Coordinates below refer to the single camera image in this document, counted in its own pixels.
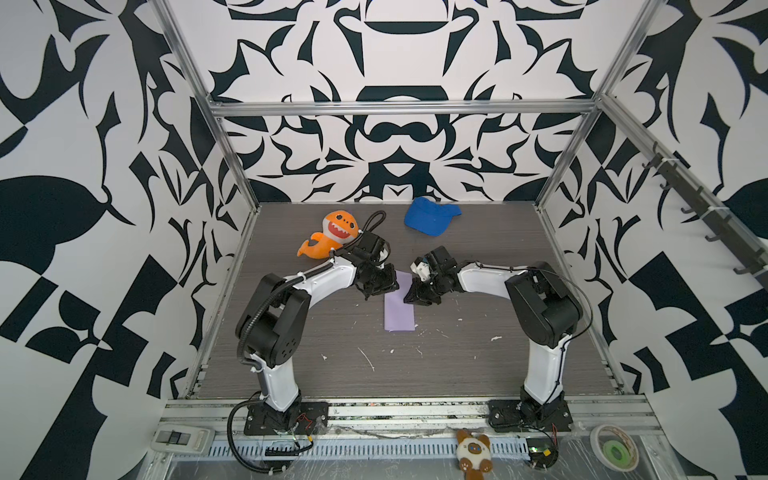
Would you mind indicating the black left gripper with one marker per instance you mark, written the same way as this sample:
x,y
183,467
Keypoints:
x,y
391,284

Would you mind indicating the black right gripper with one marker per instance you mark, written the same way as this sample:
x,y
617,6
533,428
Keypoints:
x,y
418,295

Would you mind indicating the lilac square paper sheet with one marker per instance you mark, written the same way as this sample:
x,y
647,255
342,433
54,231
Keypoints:
x,y
399,316

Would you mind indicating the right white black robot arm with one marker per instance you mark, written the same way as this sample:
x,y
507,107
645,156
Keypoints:
x,y
543,300

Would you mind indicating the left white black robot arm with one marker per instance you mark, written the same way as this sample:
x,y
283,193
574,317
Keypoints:
x,y
270,330

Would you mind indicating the orange shark plush toy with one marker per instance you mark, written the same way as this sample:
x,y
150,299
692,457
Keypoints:
x,y
338,229

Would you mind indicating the blue cap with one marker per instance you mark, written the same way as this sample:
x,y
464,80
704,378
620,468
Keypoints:
x,y
429,217

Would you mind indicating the brown white plush toy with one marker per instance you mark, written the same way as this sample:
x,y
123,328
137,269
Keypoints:
x,y
473,454

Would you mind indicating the small black electronics board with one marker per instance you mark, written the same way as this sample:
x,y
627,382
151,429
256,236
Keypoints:
x,y
543,454

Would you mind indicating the tape roll with green core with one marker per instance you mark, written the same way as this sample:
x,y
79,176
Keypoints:
x,y
614,448

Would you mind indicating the white power strip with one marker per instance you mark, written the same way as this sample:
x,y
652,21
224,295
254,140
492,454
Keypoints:
x,y
182,439

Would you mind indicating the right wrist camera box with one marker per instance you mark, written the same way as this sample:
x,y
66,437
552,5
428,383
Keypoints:
x,y
423,269

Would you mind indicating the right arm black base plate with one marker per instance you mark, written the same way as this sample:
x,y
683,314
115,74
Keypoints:
x,y
526,414

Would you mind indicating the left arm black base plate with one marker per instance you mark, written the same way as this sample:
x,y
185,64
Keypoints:
x,y
301,418

